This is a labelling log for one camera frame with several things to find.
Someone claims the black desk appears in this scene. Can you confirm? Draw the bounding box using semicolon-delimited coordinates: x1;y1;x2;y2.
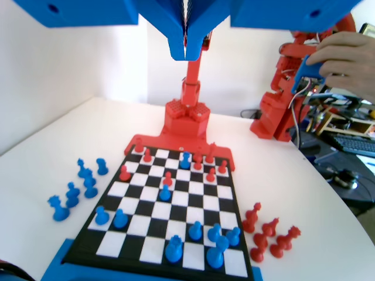
298;128;375;210

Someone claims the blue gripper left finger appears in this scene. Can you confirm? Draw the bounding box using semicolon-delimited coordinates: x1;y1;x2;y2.
125;0;188;61

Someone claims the black keyboard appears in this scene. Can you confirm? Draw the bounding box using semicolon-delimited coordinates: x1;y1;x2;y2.
332;133;375;159

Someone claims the blue chess pawn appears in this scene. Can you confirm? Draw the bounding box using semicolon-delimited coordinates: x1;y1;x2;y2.
96;205;110;226
226;227;241;246
207;223;222;243
188;221;204;242
66;183;80;208
159;184;172;202
112;208;129;229

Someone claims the blue chess piece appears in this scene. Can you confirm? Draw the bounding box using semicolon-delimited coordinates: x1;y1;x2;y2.
48;196;71;222
84;183;99;199
83;172;97;190
96;157;109;176

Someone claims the red chess queen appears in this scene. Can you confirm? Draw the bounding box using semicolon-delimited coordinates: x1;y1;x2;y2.
285;225;302;245

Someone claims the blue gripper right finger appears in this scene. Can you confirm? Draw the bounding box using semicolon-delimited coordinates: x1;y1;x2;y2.
186;0;244;61

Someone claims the blue leader arm handle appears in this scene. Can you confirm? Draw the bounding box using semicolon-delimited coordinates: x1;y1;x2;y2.
292;54;326;95

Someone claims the person's hand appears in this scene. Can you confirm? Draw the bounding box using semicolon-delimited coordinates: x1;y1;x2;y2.
307;30;375;102

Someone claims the black and white chessboard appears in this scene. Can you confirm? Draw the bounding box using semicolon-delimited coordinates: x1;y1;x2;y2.
63;142;254;279

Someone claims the red leader arm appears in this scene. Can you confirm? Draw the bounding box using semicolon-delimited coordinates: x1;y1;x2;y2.
249;13;357;143

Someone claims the wooden desk shelf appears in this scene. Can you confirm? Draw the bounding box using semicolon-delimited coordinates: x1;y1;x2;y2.
315;104;375;137

